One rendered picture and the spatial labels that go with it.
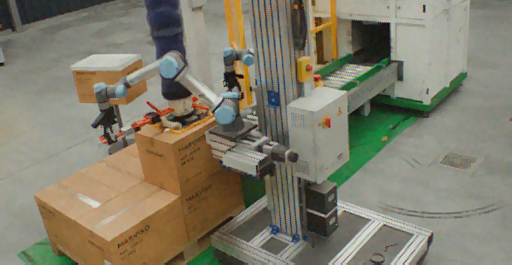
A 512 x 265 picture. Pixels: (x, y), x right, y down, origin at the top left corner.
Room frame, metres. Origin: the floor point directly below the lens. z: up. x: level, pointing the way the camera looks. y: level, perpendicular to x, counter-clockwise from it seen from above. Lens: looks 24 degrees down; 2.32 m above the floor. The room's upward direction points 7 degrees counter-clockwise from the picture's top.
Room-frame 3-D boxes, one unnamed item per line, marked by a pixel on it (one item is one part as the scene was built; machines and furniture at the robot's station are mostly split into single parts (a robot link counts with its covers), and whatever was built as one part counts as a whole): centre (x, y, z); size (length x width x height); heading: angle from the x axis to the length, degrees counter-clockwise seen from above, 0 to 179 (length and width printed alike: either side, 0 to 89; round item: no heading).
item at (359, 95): (4.19, -0.80, 0.50); 2.31 x 0.05 x 0.19; 137
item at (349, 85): (4.49, -1.01, 0.60); 1.60 x 0.10 x 0.09; 137
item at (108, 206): (3.27, 0.92, 0.34); 1.20 x 1.00 x 0.40; 137
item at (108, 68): (4.93, 1.42, 0.82); 0.60 x 0.40 x 0.40; 67
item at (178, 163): (3.28, 0.49, 0.74); 0.60 x 0.40 x 0.40; 138
